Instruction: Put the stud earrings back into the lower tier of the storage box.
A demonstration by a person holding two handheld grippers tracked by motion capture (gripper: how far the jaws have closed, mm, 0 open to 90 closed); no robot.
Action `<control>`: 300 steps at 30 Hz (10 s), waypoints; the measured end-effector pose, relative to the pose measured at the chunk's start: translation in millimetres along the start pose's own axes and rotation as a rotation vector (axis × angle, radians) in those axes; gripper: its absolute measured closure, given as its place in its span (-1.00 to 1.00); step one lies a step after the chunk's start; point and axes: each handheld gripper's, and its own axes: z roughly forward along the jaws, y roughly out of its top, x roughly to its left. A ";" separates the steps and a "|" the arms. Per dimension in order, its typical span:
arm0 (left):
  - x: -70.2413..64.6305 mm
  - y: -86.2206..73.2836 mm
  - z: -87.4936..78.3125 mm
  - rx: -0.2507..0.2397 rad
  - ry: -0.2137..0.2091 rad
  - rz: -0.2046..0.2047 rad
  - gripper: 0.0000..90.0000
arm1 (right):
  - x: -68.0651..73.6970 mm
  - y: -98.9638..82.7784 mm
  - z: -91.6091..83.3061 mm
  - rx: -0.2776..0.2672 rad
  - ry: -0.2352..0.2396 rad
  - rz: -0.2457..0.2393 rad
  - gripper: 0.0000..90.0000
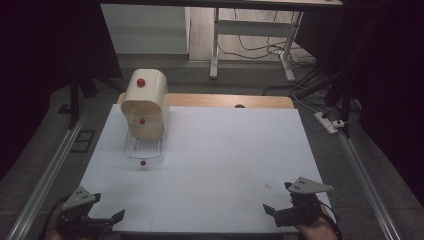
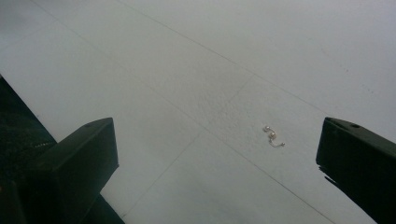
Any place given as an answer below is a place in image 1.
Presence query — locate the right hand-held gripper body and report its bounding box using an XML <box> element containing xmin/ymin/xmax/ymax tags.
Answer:
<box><xmin>278</xmin><ymin>176</ymin><xmax>335</xmax><ymax>228</ymax></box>

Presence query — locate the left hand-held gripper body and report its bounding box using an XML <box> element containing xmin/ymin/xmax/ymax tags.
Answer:
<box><xmin>55</xmin><ymin>186</ymin><xmax>102</xmax><ymax>238</ymax></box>

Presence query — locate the person's right hand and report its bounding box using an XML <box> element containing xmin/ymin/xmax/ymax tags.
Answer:
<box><xmin>295</xmin><ymin>203</ymin><xmax>340</xmax><ymax>240</ymax></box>

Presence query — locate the person's left hand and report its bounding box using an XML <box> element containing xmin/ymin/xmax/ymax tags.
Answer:
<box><xmin>43</xmin><ymin>229</ymin><xmax>68</xmax><ymax>240</ymax></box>

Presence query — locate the clear drawer with red knob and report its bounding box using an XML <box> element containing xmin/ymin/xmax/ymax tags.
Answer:
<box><xmin>122</xmin><ymin>129</ymin><xmax>165</xmax><ymax>168</ymax></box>

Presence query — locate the black floor outlet box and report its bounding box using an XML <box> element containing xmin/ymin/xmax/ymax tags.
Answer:
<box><xmin>70</xmin><ymin>129</ymin><xmax>97</xmax><ymax>154</ymax></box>

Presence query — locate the white table sheet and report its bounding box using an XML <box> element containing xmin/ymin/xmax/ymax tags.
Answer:
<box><xmin>79</xmin><ymin>103</ymin><xmax>333</xmax><ymax>233</ymax></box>

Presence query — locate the white power strip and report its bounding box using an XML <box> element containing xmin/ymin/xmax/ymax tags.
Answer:
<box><xmin>313</xmin><ymin>111</ymin><xmax>340</xmax><ymax>135</ymax></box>

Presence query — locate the black tripod stand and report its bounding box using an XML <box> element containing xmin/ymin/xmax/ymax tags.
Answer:
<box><xmin>67</xmin><ymin>64</ymin><xmax>125</xmax><ymax>130</ymax></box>
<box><xmin>293</xmin><ymin>63</ymin><xmax>356</xmax><ymax>140</ymax></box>

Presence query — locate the cream mini drawer cabinet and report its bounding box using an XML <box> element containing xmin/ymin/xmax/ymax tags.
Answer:
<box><xmin>120</xmin><ymin>68</ymin><xmax>170</xmax><ymax>140</ymax></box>

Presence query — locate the black curtain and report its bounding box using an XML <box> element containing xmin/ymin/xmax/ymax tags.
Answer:
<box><xmin>0</xmin><ymin>0</ymin><xmax>124</xmax><ymax>183</ymax></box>
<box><xmin>294</xmin><ymin>0</ymin><xmax>424</xmax><ymax>208</ymax></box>

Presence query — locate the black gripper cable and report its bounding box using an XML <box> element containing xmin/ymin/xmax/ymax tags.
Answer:
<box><xmin>38</xmin><ymin>194</ymin><xmax>72</xmax><ymax>240</ymax></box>
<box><xmin>318</xmin><ymin>199</ymin><xmax>344</xmax><ymax>240</ymax></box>

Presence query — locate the aluminium floor rail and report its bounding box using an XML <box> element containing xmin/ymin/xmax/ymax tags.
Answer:
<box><xmin>5</xmin><ymin>111</ymin><xmax>90</xmax><ymax>240</ymax></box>
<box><xmin>337</xmin><ymin>131</ymin><xmax>402</xmax><ymax>240</ymax></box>

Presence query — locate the tangle of black floor cables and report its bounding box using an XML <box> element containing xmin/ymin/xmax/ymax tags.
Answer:
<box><xmin>217</xmin><ymin>9</ymin><xmax>334</xmax><ymax>98</ymax></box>

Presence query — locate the white desk frame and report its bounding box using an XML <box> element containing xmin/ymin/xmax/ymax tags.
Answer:
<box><xmin>209</xmin><ymin>6</ymin><xmax>305</xmax><ymax>83</ymax></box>

